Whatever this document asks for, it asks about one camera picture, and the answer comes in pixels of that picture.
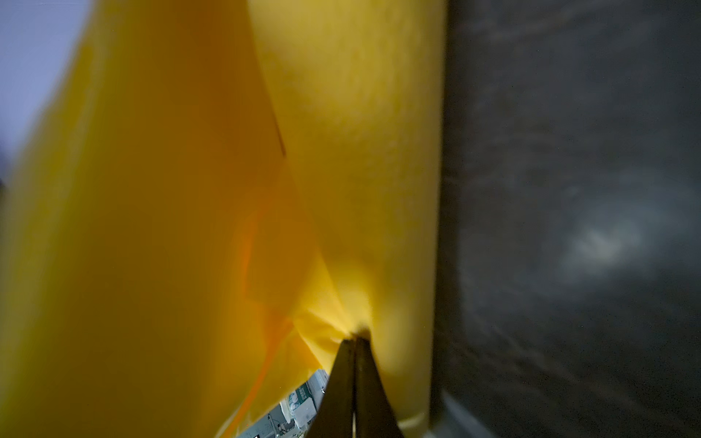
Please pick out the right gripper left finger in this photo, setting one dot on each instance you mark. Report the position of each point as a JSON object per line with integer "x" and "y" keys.
{"x": 335, "y": 416}

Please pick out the yellow paper napkin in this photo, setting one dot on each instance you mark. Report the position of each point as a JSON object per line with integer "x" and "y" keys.
{"x": 218, "y": 195}

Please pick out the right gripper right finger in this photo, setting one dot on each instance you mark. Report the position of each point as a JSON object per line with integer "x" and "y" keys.
{"x": 374, "y": 417}

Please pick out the yellow green package below table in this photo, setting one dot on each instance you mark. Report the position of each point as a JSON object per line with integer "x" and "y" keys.
{"x": 293, "y": 415}

